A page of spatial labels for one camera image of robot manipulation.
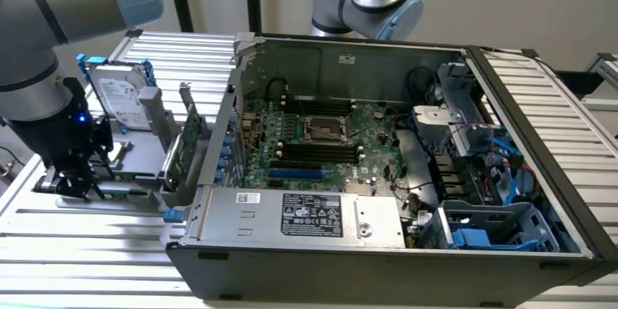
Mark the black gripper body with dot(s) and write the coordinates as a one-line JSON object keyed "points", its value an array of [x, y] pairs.
{"points": [[57, 135]]}

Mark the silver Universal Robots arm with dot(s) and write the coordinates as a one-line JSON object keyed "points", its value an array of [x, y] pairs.
{"points": [[45, 34]]}

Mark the green RAM stick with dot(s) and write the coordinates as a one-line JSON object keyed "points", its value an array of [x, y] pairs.
{"points": [[120, 192]]}

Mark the blue expansion slot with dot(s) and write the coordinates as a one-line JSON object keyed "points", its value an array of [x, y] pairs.
{"points": [[295, 173]]}

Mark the black expansion slot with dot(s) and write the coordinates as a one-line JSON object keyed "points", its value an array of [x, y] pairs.
{"points": [[293, 164]]}

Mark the black RAM slot bank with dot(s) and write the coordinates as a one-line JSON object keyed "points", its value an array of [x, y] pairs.
{"points": [[317, 106], [319, 152]]}

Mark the CPU chip with silver lid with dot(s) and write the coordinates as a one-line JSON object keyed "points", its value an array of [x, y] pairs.
{"points": [[118, 152]]}

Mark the grey parts rack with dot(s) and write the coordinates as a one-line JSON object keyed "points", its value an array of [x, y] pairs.
{"points": [[144, 164]]}

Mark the hard disk in blue carrier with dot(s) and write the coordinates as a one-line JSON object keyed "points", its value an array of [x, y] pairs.
{"points": [[120, 95]]}

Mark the blue case latch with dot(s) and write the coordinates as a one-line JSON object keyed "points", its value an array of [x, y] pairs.
{"points": [[174, 215]]}

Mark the green graphics card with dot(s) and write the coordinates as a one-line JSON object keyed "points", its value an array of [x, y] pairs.
{"points": [[185, 150]]}

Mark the silver power supply unit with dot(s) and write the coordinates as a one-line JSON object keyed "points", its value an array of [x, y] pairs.
{"points": [[299, 218]]}

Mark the green motherboard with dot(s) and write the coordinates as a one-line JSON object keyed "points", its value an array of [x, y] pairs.
{"points": [[308, 175]]}

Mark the small finned chipset heatsink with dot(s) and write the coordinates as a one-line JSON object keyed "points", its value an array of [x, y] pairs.
{"points": [[360, 188]]}

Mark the open black PC case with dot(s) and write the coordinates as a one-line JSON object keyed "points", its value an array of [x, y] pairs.
{"points": [[367, 273]]}

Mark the metal disk bay cage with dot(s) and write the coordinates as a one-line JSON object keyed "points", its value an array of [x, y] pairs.
{"points": [[451, 113]]}

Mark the blue plastic disk bay tray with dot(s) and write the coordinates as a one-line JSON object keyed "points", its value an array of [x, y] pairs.
{"points": [[492, 222]]}

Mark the CPU socket with metal frame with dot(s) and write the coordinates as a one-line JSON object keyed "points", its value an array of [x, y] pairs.
{"points": [[321, 129]]}

